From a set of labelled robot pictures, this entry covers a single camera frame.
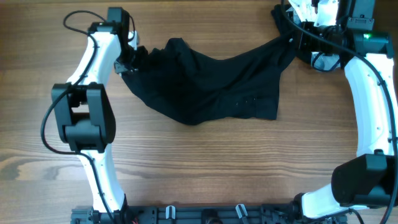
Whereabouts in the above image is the black garment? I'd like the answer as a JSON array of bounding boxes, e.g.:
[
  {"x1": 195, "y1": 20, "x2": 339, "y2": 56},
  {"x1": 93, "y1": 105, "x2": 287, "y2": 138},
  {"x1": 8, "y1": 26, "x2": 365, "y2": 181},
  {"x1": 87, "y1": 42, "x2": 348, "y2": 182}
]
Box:
[
  {"x1": 271, "y1": 4, "x2": 294, "y2": 35},
  {"x1": 121, "y1": 34, "x2": 295, "y2": 125}
]

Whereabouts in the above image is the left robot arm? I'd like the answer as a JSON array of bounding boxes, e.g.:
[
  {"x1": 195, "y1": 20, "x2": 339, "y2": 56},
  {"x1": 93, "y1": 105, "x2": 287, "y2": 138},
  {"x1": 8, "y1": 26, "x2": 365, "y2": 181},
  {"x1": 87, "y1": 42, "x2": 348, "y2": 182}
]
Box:
[{"x1": 40, "y1": 7, "x2": 145, "y2": 223}]

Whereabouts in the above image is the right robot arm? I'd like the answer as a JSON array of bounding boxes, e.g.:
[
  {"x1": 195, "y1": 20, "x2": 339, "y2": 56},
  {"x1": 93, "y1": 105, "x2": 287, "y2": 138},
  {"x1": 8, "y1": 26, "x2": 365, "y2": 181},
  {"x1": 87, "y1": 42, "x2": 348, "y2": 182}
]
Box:
[{"x1": 286, "y1": 0, "x2": 397, "y2": 220}]

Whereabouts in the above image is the white black striped shirt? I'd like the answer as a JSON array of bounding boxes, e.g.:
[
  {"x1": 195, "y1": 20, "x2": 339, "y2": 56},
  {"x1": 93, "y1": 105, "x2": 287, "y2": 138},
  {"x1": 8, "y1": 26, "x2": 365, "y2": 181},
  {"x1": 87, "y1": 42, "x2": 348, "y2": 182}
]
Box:
[{"x1": 289, "y1": 0, "x2": 318, "y2": 22}]

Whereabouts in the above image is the black garment in pile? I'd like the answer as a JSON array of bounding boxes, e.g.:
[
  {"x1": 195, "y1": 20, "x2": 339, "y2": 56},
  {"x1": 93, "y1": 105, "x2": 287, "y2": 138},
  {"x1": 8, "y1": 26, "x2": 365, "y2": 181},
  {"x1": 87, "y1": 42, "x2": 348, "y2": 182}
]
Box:
[{"x1": 271, "y1": 4, "x2": 294, "y2": 35}]

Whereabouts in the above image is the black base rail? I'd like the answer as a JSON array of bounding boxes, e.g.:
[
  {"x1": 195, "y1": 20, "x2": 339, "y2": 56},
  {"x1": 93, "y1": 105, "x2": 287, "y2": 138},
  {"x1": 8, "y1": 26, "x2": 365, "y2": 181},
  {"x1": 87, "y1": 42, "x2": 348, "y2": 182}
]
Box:
[{"x1": 70, "y1": 204, "x2": 348, "y2": 224}]

